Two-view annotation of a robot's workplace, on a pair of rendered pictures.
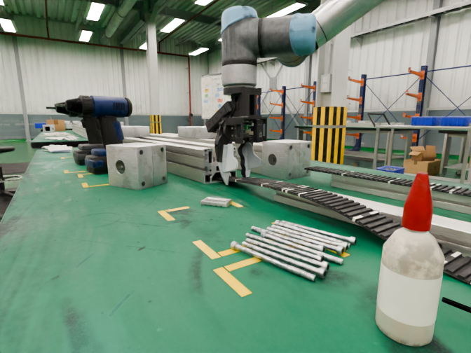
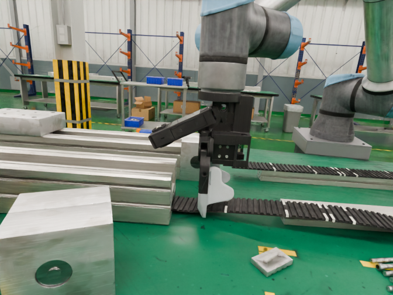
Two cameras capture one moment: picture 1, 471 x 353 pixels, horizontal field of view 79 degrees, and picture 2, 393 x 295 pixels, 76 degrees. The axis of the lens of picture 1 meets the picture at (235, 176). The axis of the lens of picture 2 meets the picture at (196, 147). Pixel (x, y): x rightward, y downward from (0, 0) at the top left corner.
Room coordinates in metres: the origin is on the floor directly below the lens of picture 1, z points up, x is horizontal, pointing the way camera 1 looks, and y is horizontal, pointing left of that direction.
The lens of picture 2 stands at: (0.41, 0.33, 1.02)
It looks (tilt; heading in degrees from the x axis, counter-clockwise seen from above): 16 degrees down; 309
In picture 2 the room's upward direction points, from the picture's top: 4 degrees clockwise
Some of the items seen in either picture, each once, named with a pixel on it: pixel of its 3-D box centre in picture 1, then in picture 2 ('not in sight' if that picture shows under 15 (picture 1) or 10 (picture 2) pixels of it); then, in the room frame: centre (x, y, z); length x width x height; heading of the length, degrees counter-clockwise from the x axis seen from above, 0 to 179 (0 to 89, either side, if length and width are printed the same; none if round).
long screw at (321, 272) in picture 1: (279, 257); not in sight; (0.29, -0.05, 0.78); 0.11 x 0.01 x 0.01; 47
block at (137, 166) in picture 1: (141, 163); (66, 237); (0.68, 0.23, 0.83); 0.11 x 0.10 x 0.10; 151
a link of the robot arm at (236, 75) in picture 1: (240, 78); (221, 78); (0.65, -0.01, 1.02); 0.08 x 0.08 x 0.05
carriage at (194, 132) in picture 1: (200, 135); (22, 126); (1.13, 0.14, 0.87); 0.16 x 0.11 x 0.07; 39
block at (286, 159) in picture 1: (289, 157); (199, 154); (0.79, -0.15, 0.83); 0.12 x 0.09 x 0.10; 129
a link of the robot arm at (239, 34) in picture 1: (240, 39); (227, 24); (0.65, -0.01, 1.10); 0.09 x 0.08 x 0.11; 76
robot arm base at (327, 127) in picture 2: not in sight; (333, 123); (0.61, -0.72, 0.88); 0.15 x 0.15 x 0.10
